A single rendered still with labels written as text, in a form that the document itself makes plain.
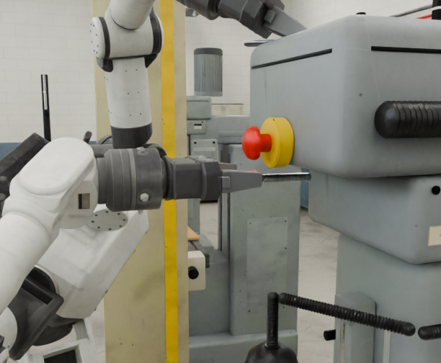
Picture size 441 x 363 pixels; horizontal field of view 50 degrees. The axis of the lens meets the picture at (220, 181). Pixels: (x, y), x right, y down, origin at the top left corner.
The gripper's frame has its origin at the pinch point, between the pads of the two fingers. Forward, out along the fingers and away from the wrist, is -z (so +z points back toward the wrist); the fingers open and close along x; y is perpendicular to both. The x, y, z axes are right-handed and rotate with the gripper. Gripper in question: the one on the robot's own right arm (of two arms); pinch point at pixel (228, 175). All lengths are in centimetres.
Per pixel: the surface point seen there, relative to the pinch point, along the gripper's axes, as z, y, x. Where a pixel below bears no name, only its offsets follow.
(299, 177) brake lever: -9.3, 0.0, -4.8
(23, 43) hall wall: 90, -123, 885
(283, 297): 0.0, 11.6, -19.7
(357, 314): -5.4, 11.5, -26.5
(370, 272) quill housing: -14.8, 11.6, -15.5
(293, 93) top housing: -1.7, -11.8, -17.5
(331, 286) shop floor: -229, 171, 344
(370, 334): -14.0, 19.5, -17.2
